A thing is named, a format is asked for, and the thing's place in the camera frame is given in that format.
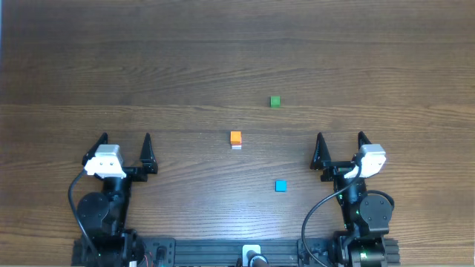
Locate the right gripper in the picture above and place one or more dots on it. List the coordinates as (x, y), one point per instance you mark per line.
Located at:
(335, 170)

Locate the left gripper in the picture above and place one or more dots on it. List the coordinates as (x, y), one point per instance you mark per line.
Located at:
(136, 173)

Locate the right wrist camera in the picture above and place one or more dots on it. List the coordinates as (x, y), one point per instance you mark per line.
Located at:
(371, 160)

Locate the blue cube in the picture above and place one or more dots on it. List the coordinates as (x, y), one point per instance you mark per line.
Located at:
(281, 186)

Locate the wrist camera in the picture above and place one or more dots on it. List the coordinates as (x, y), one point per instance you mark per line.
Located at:
(371, 160)
(105, 161)

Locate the mounting rail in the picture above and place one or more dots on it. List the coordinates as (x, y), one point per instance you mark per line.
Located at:
(219, 252)

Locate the orange cube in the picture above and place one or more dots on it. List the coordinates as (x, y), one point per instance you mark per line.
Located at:
(236, 137)

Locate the white cube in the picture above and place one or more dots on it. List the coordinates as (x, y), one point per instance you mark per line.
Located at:
(236, 147)

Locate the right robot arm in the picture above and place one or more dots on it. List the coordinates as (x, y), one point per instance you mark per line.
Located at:
(375, 211)

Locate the green cube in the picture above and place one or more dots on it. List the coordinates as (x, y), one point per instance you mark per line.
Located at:
(275, 101)

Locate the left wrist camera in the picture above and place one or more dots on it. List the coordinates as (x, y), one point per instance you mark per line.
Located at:
(105, 161)

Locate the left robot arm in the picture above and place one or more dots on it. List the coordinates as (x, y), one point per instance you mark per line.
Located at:
(111, 207)

